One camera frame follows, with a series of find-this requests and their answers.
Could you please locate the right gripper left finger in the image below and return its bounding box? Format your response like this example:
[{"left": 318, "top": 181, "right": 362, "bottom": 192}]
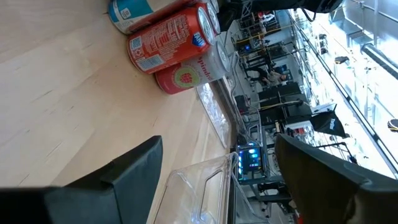
[{"left": 0, "top": 136, "right": 164, "bottom": 224}]

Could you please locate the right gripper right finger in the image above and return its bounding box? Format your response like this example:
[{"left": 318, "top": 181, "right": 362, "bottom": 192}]
[{"left": 275, "top": 133, "right": 398, "bottom": 224}]

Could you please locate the clear plastic bin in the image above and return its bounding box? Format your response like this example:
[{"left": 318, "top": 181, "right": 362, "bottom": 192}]
[
  {"left": 153, "top": 151, "right": 271, "bottom": 224},
  {"left": 195, "top": 81, "right": 233, "bottom": 149}
]

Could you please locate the blue tab slim energy can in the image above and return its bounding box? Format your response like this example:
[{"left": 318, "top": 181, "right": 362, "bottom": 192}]
[{"left": 108, "top": 0, "right": 190, "bottom": 35}]

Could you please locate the silver pink raspberry soda can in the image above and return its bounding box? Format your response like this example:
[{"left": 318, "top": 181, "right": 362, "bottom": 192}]
[{"left": 154, "top": 40, "right": 231, "bottom": 96}]

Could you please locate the black softbox light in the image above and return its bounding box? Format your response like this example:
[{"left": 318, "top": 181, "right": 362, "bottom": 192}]
[{"left": 310, "top": 104, "right": 348, "bottom": 139}]

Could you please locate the blue lit monitor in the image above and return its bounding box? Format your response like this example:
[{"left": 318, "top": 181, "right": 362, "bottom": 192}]
[{"left": 237, "top": 142, "right": 264, "bottom": 182}]

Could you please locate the person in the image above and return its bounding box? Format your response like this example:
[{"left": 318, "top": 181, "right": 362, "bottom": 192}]
[{"left": 248, "top": 67, "right": 289, "bottom": 87}]

